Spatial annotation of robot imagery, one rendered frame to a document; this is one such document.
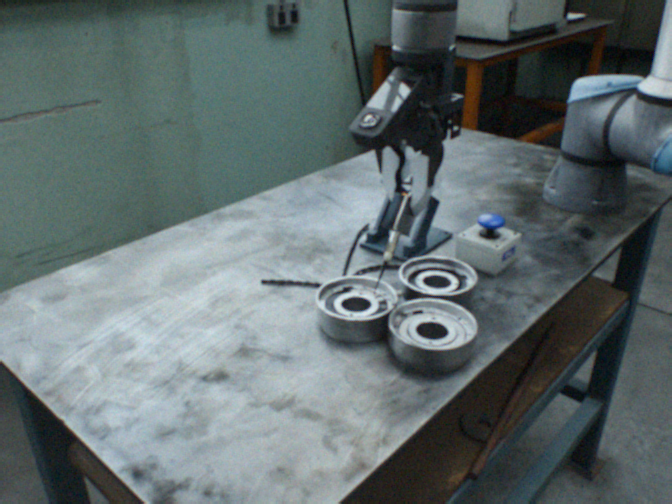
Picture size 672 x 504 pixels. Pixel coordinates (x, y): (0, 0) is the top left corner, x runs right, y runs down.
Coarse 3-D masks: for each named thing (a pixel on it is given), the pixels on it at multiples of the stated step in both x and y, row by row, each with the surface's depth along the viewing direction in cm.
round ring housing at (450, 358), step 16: (416, 304) 78; (432, 304) 78; (448, 304) 77; (400, 320) 76; (416, 320) 76; (432, 320) 76; (464, 320) 76; (400, 336) 71; (416, 336) 73; (432, 336) 77; (448, 336) 73; (400, 352) 72; (416, 352) 70; (432, 352) 69; (448, 352) 69; (464, 352) 70; (416, 368) 72; (432, 368) 71; (448, 368) 71
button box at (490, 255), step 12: (480, 228) 95; (468, 240) 92; (480, 240) 92; (492, 240) 92; (504, 240) 92; (516, 240) 93; (456, 252) 95; (468, 252) 93; (480, 252) 92; (492, 252) 90; (504, 252) 91; (516, 252) 95; (468, 264) 94; (480, 264) 92; (492, 264) 91; (504, 264) 93
